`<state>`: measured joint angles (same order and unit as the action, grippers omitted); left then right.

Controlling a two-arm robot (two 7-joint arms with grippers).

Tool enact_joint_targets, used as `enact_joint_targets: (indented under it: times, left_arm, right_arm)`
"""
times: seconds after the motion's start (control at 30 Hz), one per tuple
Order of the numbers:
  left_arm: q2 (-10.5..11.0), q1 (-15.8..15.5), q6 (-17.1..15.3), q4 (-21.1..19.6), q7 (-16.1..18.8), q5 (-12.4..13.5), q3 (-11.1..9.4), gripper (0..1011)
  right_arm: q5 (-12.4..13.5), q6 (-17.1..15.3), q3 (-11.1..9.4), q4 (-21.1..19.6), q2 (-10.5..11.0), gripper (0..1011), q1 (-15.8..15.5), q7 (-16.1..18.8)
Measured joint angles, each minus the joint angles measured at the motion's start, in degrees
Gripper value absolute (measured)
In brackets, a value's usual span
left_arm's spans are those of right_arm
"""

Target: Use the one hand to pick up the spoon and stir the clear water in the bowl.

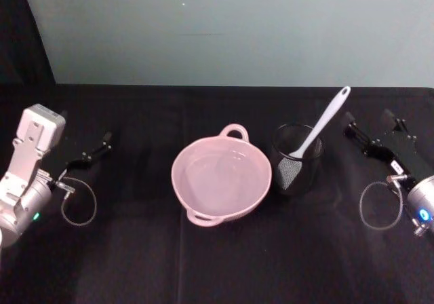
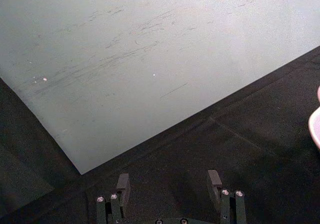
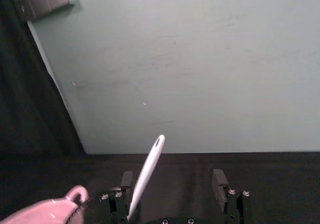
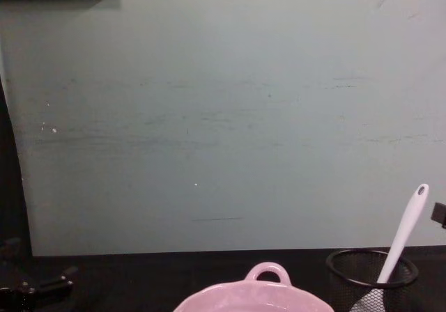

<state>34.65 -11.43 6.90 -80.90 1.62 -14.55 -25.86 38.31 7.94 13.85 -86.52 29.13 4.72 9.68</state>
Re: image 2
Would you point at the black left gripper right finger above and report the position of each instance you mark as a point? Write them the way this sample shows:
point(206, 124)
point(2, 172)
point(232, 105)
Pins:
point(218, 189)

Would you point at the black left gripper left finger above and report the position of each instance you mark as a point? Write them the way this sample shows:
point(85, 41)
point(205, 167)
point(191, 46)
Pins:
point(123, 188)

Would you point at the black table cloth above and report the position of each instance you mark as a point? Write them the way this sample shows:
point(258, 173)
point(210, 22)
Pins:
point(225, 146)

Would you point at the roll of white tape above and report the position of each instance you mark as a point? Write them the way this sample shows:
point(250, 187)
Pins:
point(315, 124)

